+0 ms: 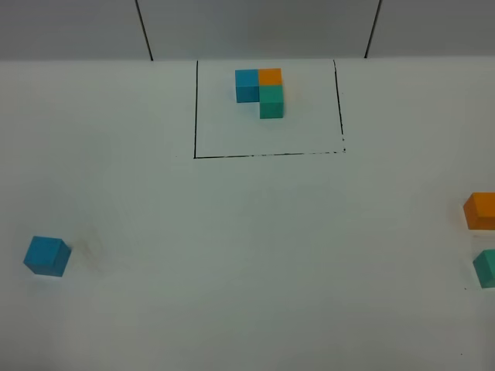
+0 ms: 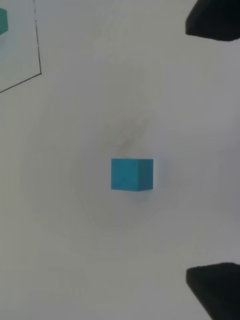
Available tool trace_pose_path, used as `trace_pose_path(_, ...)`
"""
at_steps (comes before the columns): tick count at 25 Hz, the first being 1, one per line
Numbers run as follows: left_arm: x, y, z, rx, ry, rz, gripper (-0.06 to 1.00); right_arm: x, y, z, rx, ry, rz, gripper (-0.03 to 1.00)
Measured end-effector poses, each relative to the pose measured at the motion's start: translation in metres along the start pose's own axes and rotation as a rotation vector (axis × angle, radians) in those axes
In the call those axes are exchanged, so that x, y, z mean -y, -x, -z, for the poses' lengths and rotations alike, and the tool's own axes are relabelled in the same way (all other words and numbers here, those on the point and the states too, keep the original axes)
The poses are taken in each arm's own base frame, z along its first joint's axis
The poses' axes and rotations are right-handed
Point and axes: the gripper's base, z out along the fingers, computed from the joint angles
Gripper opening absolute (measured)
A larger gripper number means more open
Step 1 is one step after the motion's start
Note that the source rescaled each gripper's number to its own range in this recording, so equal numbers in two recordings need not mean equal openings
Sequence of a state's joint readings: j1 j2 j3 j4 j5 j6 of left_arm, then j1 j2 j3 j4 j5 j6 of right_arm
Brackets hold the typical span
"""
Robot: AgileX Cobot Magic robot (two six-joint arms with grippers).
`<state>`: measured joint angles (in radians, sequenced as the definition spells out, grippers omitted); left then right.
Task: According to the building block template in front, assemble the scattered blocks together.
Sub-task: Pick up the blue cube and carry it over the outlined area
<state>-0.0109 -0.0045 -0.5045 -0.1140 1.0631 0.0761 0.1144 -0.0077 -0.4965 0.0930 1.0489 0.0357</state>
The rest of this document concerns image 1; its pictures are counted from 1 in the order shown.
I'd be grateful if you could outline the green template block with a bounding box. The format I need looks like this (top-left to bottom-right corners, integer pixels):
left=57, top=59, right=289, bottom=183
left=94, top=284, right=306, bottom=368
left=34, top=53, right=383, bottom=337
left=259, top=85, right=285, bottom=119

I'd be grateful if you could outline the blue template block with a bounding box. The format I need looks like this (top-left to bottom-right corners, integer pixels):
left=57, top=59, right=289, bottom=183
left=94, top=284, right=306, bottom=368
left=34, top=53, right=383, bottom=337
left=235, top=70, right=259, bottom=103

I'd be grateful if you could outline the orange template block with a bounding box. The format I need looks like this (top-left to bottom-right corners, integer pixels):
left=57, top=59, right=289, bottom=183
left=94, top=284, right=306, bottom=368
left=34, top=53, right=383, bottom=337
left=258, top=68, right=283, bottom=86

